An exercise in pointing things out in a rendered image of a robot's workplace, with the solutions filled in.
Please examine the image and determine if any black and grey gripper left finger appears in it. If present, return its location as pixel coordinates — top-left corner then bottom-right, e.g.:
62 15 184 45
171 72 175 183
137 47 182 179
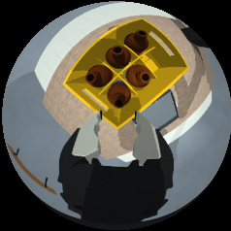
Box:
57 110 102 183

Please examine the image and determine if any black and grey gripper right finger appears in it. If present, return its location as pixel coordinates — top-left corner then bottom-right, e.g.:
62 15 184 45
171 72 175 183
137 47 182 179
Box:
132 111 174 189

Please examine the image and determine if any yellow bottle crate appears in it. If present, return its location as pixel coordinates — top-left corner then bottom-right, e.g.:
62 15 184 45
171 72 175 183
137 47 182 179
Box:
63 18 189 129

